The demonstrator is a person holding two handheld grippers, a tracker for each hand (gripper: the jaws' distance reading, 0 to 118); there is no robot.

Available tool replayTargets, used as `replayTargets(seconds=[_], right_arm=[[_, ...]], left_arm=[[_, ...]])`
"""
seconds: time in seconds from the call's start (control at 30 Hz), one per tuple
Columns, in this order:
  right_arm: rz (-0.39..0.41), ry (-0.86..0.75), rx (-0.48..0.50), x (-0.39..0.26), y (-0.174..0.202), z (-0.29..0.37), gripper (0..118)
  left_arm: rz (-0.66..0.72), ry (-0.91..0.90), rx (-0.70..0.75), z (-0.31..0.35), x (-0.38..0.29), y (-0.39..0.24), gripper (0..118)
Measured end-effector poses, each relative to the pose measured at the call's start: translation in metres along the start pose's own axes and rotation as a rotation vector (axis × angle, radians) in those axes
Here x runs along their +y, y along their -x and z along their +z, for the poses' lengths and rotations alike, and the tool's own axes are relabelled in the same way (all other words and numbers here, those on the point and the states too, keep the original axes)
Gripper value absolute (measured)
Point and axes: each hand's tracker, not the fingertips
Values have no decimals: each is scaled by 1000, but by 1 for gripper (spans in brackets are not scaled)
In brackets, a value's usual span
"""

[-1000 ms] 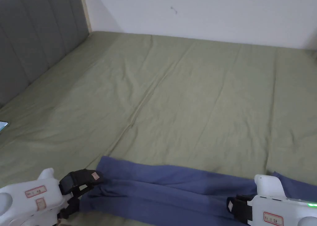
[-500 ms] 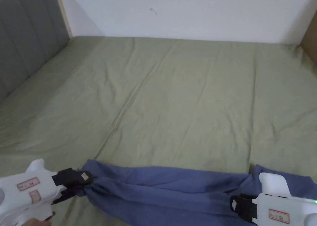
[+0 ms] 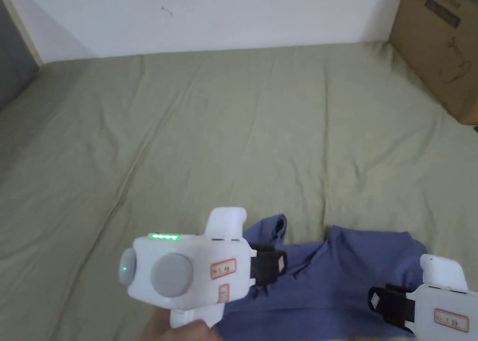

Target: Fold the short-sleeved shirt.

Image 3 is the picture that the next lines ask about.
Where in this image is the bed with pale green sheet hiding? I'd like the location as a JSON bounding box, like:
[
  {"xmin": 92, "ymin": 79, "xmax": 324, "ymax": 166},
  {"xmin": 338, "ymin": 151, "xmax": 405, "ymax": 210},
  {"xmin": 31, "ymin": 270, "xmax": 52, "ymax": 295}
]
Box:
[{"xmin": 0, "ymin": 40, "xmax": 478, "ymax": 341}]

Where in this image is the brown cardboard carton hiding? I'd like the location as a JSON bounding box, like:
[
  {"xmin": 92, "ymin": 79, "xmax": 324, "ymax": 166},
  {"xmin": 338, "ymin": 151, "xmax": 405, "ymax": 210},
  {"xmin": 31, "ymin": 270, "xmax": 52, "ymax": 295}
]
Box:
[{"xmin": 388, "ymin": 0, "xmax": 478, "ymax": 126}]

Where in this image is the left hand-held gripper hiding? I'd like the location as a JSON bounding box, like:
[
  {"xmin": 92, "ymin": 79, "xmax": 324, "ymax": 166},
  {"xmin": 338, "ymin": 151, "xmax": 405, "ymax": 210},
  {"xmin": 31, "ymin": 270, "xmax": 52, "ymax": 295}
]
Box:
[{"xmin": 119, "ymin": 206, "xmax": 288, "ymax": 330}]

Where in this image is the person's left hand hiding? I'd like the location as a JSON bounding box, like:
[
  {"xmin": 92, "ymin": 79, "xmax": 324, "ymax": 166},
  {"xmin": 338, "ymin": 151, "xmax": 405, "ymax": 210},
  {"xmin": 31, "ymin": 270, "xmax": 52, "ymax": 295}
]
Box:
[{"xmin": 140, "ymin": 312, "xmax": 222, "ymax": 341}]

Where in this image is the dark blue shirt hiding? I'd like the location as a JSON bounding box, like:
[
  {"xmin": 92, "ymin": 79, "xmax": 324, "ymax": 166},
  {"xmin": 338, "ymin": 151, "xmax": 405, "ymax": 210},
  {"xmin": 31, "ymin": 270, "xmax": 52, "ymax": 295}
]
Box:
[{"xmin": 216, "ymin": 213, "xmax": 428, "ymax": 341}]

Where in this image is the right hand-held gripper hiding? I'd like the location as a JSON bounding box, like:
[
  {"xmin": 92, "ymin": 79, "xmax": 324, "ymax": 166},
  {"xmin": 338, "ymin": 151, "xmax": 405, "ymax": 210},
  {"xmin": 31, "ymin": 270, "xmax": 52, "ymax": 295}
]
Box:
[{"xmin": 367, "ymin": 254, "xmax": 478, "ymax": 341}]

